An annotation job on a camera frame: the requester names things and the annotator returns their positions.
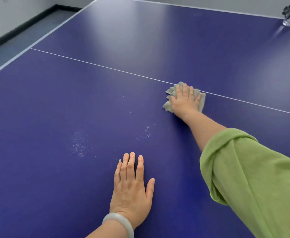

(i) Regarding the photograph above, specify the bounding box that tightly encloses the person's right hand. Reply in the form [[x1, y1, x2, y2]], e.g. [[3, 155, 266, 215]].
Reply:
[[169, 83, 202, 119]]

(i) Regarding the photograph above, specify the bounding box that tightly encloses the person's left hand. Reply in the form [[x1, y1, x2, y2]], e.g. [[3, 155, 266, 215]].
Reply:
[[109, 152, 155, 230]]

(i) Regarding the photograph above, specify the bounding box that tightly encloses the white jade bracelet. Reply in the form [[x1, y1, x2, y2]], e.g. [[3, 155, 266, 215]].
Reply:
[[102, 212, 134, 238]]

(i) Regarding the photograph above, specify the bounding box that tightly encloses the grey cleaning cloth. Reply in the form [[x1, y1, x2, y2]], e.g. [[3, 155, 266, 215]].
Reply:
[[162, 81, 206, 113]]

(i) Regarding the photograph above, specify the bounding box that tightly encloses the person's right forearm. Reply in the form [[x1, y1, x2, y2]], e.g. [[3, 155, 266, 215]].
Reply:
[[184, 114, 228, 153]]

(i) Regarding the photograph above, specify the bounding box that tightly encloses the green right sleeve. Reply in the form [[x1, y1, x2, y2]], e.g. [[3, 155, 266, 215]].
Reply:
[[200, 128, 290, 238]]

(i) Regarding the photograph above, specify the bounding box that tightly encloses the blue table tennis table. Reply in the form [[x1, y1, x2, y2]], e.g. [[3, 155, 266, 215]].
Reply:
[[0, 0, 290, 238]]

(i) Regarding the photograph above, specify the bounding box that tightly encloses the person's left forearm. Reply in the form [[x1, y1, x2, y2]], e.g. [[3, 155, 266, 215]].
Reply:
[[85, 220, 128, 238]]

